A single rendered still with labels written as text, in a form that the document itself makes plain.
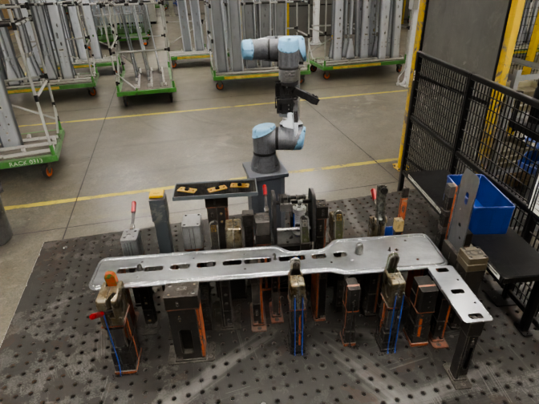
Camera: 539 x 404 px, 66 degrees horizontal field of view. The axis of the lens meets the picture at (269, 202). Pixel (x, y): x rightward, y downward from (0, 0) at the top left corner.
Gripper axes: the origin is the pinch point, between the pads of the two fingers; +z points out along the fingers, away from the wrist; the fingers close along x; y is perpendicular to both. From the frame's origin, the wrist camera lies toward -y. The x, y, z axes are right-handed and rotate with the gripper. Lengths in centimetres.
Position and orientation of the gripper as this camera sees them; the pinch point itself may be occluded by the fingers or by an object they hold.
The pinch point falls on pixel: (293, 131)
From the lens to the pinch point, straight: 168.4
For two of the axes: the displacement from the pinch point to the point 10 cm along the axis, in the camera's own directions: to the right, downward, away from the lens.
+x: 0.9, 4.9, -8.7
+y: -10.0, 0.7, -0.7
